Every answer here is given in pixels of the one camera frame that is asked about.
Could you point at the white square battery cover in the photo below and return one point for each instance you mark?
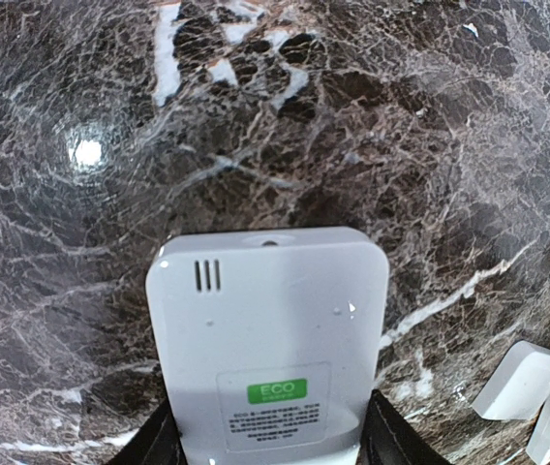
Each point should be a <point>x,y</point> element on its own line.
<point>518,387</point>

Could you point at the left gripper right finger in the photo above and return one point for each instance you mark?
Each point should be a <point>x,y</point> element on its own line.
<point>388,439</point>

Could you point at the white TCL air-conditioner remote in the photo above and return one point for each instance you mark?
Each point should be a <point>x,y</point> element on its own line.
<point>269,341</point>

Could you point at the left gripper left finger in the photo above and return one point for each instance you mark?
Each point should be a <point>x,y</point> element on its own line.
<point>155,443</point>

